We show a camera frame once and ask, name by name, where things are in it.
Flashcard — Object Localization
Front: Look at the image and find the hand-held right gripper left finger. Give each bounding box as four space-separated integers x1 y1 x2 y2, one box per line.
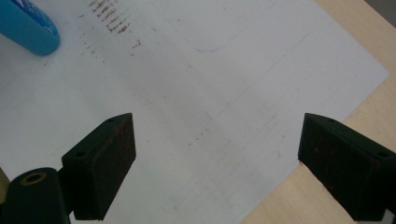
61 112 137 222

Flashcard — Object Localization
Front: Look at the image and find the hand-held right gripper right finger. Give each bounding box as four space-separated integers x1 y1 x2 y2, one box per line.
297 112 396 222

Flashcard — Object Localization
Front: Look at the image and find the blue plastic bottle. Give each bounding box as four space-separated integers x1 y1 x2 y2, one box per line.
0 0 61 57

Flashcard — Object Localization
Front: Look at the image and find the white table mat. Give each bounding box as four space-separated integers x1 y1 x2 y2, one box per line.
0 0 390 224

